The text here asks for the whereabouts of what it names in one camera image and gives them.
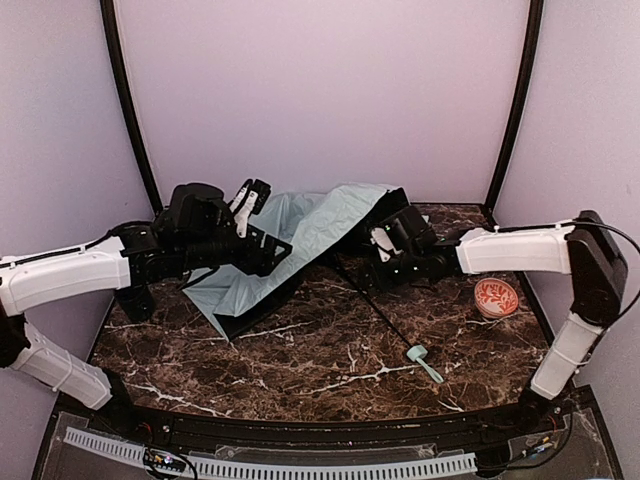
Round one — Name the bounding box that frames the mint green folding umbrella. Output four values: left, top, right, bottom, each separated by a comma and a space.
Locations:
182, 181, 445, 385

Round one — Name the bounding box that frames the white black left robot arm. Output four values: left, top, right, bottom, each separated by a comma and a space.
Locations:
1, 180, 292, 411

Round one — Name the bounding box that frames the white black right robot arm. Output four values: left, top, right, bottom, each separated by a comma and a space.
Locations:
369, 206, 629, 401

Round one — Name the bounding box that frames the red white patterned bowl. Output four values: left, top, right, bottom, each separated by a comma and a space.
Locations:
474, 278, 519, 319

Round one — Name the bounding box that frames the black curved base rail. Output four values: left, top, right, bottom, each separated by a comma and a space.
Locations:
54, 387, 596, 459

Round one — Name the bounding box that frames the white slotted cable duct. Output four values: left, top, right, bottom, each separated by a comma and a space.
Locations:
63, 427, 478, 479

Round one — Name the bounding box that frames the left black corner post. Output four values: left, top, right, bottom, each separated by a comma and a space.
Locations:
99, 0, 163, 214

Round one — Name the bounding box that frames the black corner post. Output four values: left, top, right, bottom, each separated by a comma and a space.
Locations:
483, 0, 544, 216
99, 0, 163, 214

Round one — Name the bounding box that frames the right black corner post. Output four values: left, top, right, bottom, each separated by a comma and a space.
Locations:
483, 0, 544, 216

